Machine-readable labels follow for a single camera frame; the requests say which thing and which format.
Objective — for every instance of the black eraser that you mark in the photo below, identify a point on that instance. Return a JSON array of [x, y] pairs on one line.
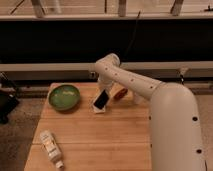
[[102, 100]]

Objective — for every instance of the tape roll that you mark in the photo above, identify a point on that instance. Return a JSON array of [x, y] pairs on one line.
[[119, 92]]

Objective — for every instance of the green bowl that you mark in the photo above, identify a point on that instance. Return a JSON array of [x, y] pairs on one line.
[[64, 97]]

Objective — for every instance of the black object at left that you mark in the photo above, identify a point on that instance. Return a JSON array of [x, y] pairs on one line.
[[8, 101]]

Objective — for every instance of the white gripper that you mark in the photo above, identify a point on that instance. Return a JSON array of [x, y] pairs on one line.
[[105, 84]]

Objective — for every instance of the white plastic bottle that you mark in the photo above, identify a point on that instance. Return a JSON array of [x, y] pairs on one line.
[[52, 149]]

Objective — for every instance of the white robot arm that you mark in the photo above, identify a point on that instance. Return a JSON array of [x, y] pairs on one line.
[[175, 130]]

